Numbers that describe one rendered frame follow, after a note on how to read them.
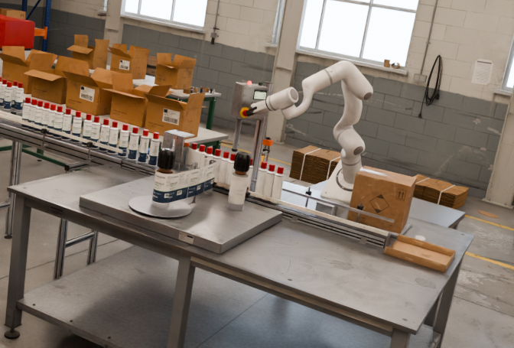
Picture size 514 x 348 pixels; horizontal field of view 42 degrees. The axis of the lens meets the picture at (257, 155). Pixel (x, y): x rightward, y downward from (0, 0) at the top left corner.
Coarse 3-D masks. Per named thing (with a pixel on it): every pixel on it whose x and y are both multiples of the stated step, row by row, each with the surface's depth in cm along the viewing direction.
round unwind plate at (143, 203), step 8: (136, 200) 330; (144, 200) 332; (136, 208) 319; (144, 208) 321; (152, 208) 323; (160, 208) 324; (168, 208) 326; (176, 208) 328; (184, 208) 330; (168, 216) 315; (176, 216) 317
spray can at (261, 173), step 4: (264, 164) 367; (260, 168) 368; (264, 168) 368; (260, 172) 368; (264, 172) 367; (260, 176) 368; (264, 176) 368; (260, 180) 368; (264, 180) 369; (256, 184) 370; (260, 184) 369; (256, 188) 370; (260, 188) 369; (256, 192) 370; (260, 192) 370
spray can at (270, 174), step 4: (272, 164) 365; (268, 168) 366; (272, 168) 365; (268, 172) 365; (272, 172) 365; (268, 176) 365; (272, 176) 365; (268, 180) 365; (272, 180) 366; (264, 184) 368; (268, 184) 366; (272, 184) 367; (264, 188) 368; (268, 188) 366; (264, 192) 368; (268, 192) 367; (268, 196) 367; (264, 200) 368
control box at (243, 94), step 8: (240, 88) 368; (248, 88) 367; (256, 88) 370; (264, 88) 372; (240, 96) 368; (248, 96) 369; (232, 104) 376; (240, 104) 368; (248, 104) 370; (232, 112) 376; (240, 112) 369
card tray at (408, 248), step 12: (408, 240) 351; (420, 240) 348; (384, 252) 331; (396, 252) 328; (408, 252) 338; (420, 252) 340; (432, 252) 344; (444, 252) 344; (420, 264) 324; (432, 264) 321; (444, 264) 330
